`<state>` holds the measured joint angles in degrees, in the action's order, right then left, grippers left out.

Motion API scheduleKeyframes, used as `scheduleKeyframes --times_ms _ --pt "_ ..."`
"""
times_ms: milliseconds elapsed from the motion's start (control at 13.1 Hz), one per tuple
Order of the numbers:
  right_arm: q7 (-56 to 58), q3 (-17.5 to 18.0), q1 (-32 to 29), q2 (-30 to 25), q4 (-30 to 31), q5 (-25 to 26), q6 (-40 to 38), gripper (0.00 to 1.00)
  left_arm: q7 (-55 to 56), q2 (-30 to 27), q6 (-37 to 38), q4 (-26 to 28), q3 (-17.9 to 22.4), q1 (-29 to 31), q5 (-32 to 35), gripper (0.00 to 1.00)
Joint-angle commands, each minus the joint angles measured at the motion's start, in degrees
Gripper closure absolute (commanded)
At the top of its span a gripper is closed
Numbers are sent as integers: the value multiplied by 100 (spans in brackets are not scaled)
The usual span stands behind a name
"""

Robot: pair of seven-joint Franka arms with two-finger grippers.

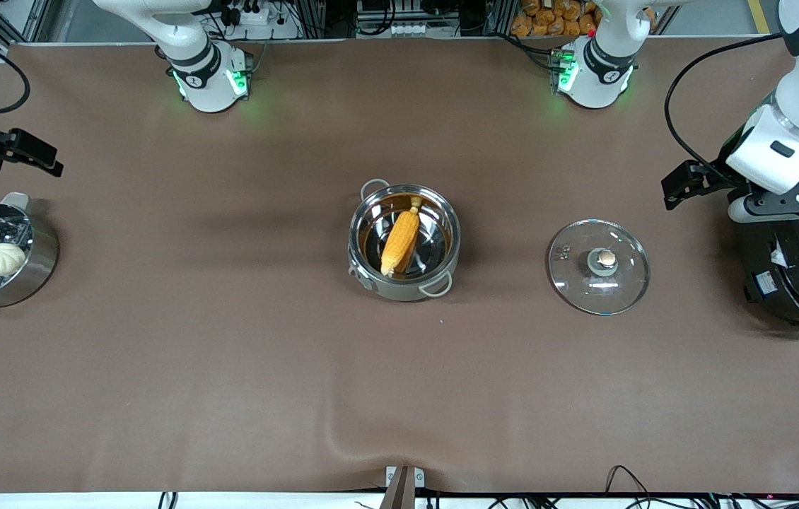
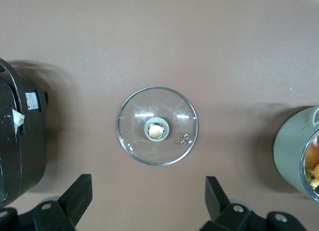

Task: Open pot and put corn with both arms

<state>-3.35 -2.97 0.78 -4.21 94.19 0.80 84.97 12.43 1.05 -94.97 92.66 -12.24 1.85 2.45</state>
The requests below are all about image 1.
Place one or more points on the white steamed bun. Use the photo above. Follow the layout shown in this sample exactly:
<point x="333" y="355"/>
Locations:
<point x="5" y="259"/>

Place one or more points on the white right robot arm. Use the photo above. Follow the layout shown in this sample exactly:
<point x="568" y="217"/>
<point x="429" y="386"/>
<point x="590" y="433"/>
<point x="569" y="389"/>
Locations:
<point x="201" y="71"/>

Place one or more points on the yellow corn cob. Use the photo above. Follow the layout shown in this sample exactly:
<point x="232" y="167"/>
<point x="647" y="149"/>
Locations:
<point x="401" y="239"/>

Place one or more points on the steel steamer pot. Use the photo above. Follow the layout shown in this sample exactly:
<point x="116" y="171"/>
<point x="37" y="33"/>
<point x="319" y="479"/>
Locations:
<point x="35" y="272"/>

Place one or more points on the glass pot lid with knob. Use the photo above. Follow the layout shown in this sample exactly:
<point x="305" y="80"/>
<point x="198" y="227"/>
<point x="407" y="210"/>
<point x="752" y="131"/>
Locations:
<point x="583" y="283"/>

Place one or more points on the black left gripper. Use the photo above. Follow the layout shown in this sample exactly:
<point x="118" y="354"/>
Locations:
<point x="712" y="175"/>

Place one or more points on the metal table clamp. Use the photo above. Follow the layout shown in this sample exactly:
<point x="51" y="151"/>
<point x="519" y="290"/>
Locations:
<point x="404" y="484"/>

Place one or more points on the white power strip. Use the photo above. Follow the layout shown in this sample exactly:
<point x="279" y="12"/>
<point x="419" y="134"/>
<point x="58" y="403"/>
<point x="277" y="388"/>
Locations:
<point x="408" y="30"/>

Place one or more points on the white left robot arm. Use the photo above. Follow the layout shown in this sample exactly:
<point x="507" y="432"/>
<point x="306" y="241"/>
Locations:
<point x="597" y="71"/>

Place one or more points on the bag of orange snacks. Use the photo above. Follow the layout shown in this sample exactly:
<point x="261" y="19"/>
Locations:
<point x="548" y="18"/>

